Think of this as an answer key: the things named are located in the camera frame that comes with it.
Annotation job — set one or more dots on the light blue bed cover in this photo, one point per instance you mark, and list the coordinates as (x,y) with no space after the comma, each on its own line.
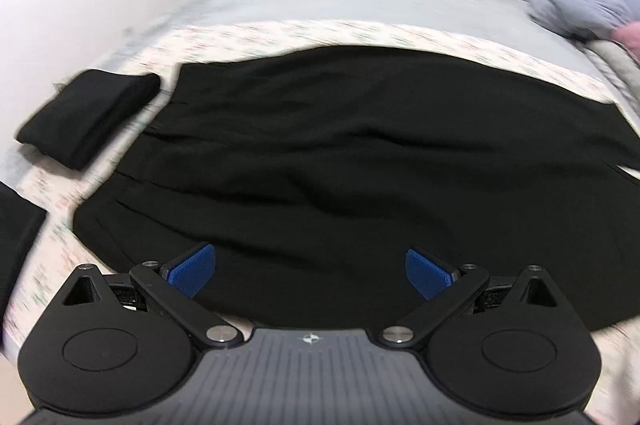
(494,32)

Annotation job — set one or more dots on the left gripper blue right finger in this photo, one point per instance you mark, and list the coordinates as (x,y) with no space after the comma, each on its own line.
(446,290)

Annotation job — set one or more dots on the blue-grey crumpled quilt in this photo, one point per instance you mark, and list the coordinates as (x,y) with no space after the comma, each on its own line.
(583,19)

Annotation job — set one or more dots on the black pants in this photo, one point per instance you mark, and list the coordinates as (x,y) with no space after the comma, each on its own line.
(313,173)

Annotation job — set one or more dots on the pink pillow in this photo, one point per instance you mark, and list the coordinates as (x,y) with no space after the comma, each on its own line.
(629,37)

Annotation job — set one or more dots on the floral bed sheet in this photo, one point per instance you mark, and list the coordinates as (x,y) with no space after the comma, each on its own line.
(59,191)

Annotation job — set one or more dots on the small folded black garment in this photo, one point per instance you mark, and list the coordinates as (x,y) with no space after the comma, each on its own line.
(74,126)

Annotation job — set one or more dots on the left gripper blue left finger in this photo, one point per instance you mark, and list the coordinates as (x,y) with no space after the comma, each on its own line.
(172,287)

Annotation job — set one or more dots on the black garment at bed edge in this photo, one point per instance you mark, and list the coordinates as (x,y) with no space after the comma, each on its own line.
(20,223)

